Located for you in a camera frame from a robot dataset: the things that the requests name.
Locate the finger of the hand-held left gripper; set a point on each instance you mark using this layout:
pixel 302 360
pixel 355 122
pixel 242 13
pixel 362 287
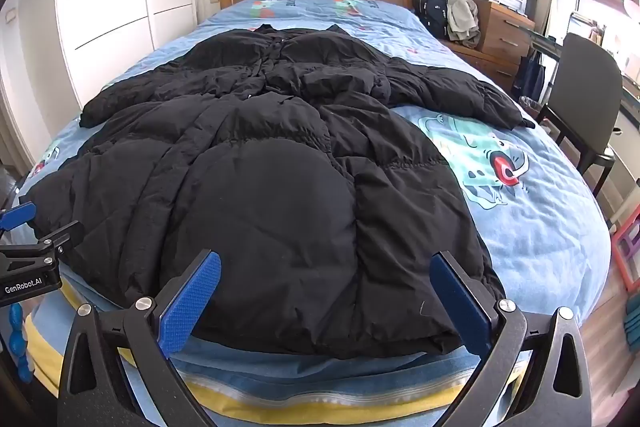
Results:
pixel 17 213
pixel 62 236

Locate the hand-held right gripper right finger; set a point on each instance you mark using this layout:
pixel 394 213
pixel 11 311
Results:
pixel 460 302

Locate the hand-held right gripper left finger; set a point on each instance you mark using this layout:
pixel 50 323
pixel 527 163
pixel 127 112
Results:
pixel 192 302

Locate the black puffer jacket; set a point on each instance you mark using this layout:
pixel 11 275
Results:
pixel 280 207

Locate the pile of beige clothes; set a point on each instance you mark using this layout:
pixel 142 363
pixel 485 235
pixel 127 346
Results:
pixel 464 23

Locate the blue beaded toy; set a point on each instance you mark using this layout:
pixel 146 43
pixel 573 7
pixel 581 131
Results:
pixel 19 342

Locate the blue printed bedspread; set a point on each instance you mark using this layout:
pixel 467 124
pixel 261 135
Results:
pixel 540 217

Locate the pink rack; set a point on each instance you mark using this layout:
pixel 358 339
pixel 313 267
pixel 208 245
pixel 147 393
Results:
pixel 627 252

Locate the dark blue bag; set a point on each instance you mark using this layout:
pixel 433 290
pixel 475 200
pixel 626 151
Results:
pixel 529 74

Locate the grey chair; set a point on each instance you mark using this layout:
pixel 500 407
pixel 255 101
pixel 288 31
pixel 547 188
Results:
pixel 585 77

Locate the wooden dresser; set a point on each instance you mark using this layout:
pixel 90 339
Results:
pixel 506 38

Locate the glass desk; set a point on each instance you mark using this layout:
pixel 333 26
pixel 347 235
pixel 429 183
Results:
pixel 546 39

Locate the black backpack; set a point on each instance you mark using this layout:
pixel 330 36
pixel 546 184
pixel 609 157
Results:
pixel 432 9

